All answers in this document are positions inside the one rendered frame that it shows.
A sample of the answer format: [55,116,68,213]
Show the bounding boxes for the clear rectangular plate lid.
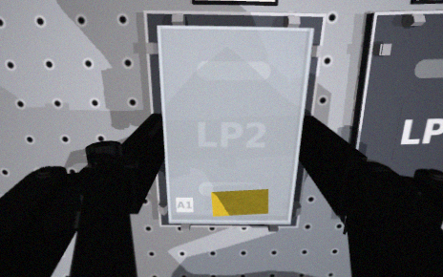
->
[157,26,314,224]

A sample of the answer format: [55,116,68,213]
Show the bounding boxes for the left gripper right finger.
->
[299,116,443,277]

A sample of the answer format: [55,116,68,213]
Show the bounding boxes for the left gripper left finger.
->
[0,114,165,277]

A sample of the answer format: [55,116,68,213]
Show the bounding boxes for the grey perforated base plate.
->
[0,0,443,277]

